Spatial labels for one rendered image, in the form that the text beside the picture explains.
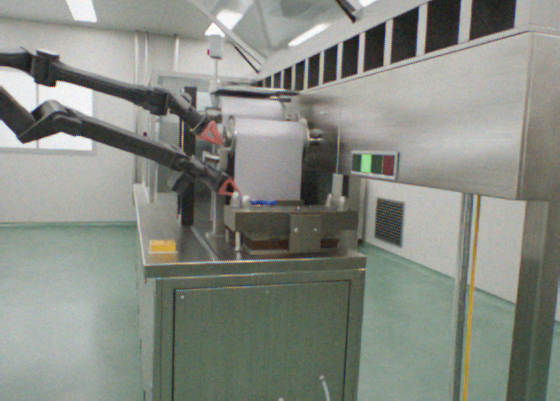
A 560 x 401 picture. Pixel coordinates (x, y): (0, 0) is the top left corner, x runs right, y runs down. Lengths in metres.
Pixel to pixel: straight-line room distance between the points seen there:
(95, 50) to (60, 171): 1.77
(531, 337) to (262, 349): 0.70
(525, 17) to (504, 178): 0.29
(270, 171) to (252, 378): 0.65
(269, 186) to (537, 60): 0.92
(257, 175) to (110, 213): 5.68
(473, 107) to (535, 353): 0.54
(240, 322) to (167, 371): 0.24
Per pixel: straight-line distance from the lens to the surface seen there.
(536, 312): 1.13
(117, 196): 7.08
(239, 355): 1.39
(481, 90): 1.01
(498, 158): 0.95
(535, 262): 1.12
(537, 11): 0.98
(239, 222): 1.33
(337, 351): 1.50
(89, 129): 1.28
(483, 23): 1.11
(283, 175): 1.56
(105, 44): 7.18
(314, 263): 1.37
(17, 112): 1.23
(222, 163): 1.58
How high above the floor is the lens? 1.21
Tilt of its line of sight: 6 degrees down
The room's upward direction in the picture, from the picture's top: 3 degrees clockwise
